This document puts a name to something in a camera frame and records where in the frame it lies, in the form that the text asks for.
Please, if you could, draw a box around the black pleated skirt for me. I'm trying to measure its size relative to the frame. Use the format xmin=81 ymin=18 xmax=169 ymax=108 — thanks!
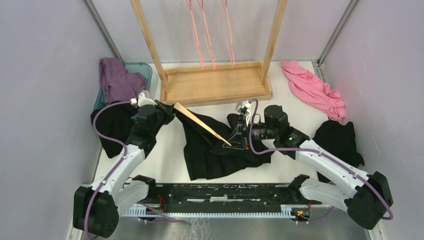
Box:
xmin=176 ymin=112 xmax=272 ymax=181

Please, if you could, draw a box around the purple garment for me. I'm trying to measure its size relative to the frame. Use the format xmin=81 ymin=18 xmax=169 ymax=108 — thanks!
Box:
xmin=98 ymin=57 xmax=148 ymax=105

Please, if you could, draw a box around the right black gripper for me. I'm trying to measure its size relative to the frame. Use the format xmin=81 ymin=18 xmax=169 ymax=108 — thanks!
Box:
xmin=223 ymin=116 xmax=277 ymax=150

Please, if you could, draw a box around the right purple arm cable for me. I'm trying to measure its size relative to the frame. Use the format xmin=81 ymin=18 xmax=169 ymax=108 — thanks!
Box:
xmin=247 ymin=98 xmax=394 ymax=221

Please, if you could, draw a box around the wooden hanger rack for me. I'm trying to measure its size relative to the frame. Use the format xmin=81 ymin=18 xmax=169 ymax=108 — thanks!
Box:
xmin=130 ymin=0 xmax=287 ymax=107

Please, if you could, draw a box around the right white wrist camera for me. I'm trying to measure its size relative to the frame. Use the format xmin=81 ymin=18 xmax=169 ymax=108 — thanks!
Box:
xmin=235 ymin=100 xmax=252 ymax=117

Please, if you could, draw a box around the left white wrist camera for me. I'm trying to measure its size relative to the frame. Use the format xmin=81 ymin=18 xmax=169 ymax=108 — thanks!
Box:
xmin=130 ymin=90 xmax=157 ymax=108

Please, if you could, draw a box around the slotted grey cable duct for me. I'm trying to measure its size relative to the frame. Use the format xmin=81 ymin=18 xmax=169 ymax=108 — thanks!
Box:
xmin=122 ymin=205 xmax=296 ymax=219

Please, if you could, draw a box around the pink wire hanger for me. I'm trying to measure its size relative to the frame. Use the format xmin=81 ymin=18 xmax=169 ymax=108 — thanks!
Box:
xmin=184 ymin=0 xmax=217 ymax=71
xmin=218 ymin=0 xmax=236 ymax=68

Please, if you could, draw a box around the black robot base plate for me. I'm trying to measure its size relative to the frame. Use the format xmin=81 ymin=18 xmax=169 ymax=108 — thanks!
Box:
xmin=142 ymin=183 xmax=319 ymax=214

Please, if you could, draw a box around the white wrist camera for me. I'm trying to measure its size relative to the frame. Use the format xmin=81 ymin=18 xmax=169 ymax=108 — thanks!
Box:
xmin=235 ymin=100 xmax=252 ymax=117
xmin=130 ymin=90 xmax=157 ymax=108

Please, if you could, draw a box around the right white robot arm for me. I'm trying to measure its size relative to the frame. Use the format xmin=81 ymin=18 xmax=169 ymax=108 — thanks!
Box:
xmin=223 ymin=100 xmax=394 ymax=230

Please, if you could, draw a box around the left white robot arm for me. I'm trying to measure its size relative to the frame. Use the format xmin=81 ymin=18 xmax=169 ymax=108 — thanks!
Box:
xmin=72 ymin=100 xmax=176 ymax=239

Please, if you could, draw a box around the teal plastic basket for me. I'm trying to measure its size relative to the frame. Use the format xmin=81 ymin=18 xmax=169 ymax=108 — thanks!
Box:
xmin=93 ymin=62 xmax=153 ymax=110

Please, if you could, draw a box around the black garment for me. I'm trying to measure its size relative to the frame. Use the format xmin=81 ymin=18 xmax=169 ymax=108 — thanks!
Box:
xmin=312 ymin=120 xmax=365 ymax=168
xmin=96 ymin=103 xmax=138 ymax=158

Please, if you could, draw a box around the pink garment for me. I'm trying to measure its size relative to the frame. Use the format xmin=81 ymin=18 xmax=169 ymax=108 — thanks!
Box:
xmin=280 ymin=60 xmax=346 ymax=123

